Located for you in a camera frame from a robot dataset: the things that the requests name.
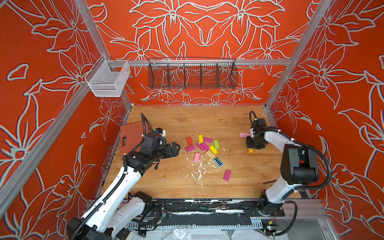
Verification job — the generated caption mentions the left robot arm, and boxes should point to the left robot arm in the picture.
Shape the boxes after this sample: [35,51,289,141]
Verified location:
[67,132,181,240]

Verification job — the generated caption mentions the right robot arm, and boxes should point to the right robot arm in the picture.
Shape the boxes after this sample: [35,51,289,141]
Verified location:
[246,111,332,216]

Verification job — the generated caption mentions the red block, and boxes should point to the red block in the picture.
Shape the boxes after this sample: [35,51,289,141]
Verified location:
[187,137,193,146]

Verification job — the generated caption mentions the red plastic tool case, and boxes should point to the red plastic tool case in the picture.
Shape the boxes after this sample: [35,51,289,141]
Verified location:
[120,122,143,156]

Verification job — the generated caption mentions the pale pink block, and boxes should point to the pale pink block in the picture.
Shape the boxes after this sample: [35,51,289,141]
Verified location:
[194,153,201,163]

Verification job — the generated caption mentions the dark magenta block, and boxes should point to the dark magenta block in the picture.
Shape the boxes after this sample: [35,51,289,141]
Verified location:
[201,143,210,151]

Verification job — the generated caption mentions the magenta block top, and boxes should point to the magenta block top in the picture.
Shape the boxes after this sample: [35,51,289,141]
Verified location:
[203,137,213,144]

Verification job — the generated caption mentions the green block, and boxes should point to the green block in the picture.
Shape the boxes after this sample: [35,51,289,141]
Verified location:
[214,140,220,149]

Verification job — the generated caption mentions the yellow block centre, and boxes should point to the yellow block centre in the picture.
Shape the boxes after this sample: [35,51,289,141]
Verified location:
[209,145,218,155]

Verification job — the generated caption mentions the blue striped block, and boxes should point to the blue striped block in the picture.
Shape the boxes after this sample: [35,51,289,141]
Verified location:
[214,157,224,168]

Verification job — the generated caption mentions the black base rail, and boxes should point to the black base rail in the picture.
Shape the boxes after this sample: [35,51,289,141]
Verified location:
[152,199,286,230]

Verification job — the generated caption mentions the black wire basket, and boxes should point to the black wire basket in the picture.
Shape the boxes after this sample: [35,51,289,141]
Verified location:
[148,57,239,90]

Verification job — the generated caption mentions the white wire basket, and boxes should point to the white wire basket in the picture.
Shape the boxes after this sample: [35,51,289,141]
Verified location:
[85,55,131,97]

